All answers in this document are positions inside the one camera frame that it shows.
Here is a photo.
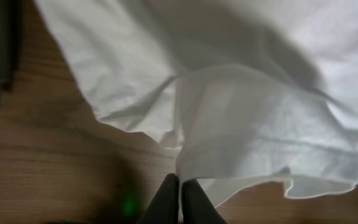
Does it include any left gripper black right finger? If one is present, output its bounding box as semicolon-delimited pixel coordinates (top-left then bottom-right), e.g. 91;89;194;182
181;180;227;224

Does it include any white t-shirt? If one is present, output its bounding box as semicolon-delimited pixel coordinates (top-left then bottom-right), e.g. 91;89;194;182
36;0;358;206

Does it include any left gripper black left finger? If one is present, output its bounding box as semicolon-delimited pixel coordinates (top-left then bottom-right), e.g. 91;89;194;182
137;174;179;224

